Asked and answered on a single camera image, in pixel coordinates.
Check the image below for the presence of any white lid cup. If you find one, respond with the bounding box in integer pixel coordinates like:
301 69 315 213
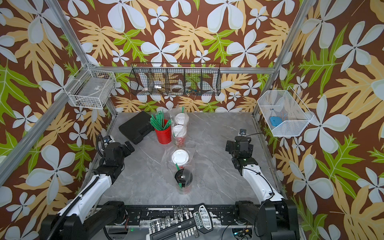
175 113 189 126
172 149 190 168
172 125 187 147

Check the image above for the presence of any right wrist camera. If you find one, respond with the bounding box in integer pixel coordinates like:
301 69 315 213
239 129 247 137

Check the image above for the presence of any black plastic case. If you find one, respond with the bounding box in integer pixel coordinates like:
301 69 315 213
119 112 154 145

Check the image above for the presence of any white wire basket right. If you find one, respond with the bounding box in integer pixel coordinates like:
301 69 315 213
258 90 314 138

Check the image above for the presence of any green wrapped straws bundle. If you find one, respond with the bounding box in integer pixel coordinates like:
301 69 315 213
150 111 172 131

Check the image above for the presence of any socket wrench set tray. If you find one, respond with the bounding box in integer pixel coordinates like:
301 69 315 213
148 204 214 240

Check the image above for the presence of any black mounting rail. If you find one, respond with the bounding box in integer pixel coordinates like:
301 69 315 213
124 204 247 227

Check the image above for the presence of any blue object in basket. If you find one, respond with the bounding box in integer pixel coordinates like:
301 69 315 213
270 116 283 128

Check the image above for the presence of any white wire basket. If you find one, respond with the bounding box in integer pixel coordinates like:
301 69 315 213
65 64 117 110
258 90 314 138

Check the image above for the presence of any red straw holder cup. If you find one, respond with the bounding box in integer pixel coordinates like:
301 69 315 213
155 126 172 145

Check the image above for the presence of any black lid red cup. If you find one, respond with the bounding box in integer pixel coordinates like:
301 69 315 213
175 169 193 194

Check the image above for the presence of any white wire basket left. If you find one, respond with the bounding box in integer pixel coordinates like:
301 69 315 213
65 64 117 110

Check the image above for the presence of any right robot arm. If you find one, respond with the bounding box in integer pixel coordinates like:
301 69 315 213
226 135 300 240

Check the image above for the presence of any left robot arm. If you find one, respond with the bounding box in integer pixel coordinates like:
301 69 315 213
40 141 135 240

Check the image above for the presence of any black wire basket centre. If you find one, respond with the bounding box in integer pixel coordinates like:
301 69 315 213
128 62 222 96

